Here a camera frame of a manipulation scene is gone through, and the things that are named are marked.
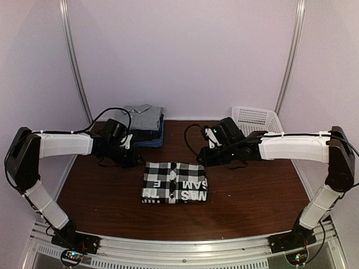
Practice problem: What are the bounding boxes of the right aluminium frame post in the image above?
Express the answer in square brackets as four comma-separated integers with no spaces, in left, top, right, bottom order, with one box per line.
[275,0,306,115]

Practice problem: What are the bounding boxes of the circuit board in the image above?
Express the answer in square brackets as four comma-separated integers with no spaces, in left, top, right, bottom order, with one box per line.
[60,249,84,267]
[286,250,308,266]

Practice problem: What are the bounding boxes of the grey folded shirt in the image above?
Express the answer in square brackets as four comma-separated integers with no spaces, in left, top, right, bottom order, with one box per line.
[114,104,163,131]

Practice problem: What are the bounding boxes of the aluminium frame post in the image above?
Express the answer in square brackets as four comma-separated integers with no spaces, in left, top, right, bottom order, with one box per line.
[59,0,93,123]
[275,0,306,115]

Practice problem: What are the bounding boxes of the right circuit board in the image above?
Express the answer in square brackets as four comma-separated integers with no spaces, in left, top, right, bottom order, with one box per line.
[286,250,308,266]

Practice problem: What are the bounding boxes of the left circuit board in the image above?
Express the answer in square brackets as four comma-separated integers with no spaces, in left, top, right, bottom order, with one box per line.
[60,249,84,267]

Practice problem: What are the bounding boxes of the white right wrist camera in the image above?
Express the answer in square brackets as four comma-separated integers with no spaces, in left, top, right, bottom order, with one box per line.
[205,128,222,149]

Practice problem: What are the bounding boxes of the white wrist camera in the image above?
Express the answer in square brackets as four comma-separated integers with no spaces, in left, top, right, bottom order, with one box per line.
[119,134,133,150]
[205,128,222,149]

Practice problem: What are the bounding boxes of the blue white checked folded shirt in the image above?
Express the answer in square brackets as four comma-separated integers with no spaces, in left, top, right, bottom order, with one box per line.
[134,140,163,148]

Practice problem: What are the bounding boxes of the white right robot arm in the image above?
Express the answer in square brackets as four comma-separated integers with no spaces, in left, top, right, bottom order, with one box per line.
[197,117,358,248]

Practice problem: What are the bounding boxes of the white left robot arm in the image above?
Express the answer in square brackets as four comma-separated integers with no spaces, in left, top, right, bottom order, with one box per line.
[4,119,143,249]

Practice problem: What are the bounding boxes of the dark folded shirt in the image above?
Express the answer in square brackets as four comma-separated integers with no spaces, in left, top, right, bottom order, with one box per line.
[132,136,163,143]

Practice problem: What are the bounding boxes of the black white plaid shirt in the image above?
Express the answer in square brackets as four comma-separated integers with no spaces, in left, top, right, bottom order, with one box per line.
[141,162,208,205]

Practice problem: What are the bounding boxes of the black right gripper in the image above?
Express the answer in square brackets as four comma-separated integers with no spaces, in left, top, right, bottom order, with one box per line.
[197,142,237,168]

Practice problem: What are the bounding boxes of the white plastic laundry basket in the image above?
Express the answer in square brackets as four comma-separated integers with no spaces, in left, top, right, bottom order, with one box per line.
[231,106,283,136]

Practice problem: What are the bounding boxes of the aluminium front rail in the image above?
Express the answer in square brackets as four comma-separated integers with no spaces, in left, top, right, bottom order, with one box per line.
[20,220,348,268]

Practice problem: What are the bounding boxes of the left aluminium frame post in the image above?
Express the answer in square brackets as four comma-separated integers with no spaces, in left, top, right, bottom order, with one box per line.
[59,0,93,123]

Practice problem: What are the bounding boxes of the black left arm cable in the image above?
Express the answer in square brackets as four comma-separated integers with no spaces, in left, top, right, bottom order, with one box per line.
[30,106,132,135]

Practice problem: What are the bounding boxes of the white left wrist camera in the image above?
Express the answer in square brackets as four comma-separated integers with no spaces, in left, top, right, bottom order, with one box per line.
[119,134,133,150]

